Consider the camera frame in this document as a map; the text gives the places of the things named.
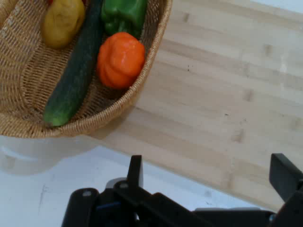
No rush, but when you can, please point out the green toy bell pepper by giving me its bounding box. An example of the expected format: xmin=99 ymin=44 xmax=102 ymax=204
xmin=100 ymin=0 xmax=149 ymax=38

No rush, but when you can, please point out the woven wicker basket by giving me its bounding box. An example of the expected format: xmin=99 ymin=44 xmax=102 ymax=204
xmin=0 ymin=0 xmax=173 ymax=139

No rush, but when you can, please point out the yellow-brown toy potato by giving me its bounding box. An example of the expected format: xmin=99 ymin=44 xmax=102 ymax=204
xmin=42 ymin=0 xmax=86 ymax=50

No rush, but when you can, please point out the orange toy bell pepper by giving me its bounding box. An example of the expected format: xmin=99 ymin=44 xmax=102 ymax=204
xmin=96 ymin=32 xmax=146 ymax=90

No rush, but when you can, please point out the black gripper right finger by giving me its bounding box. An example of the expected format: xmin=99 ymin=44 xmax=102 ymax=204
xmin=269 ymin=153 xmax=303 ymax=227

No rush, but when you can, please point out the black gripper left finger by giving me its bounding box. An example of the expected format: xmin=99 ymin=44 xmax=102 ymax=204
xmin=61 ymin=155 xmax=210 ymax=227

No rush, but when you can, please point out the dark green toy cucumber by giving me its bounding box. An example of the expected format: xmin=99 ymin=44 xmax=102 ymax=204
xmin=44 ymin=0 xmax=105 ymax=127

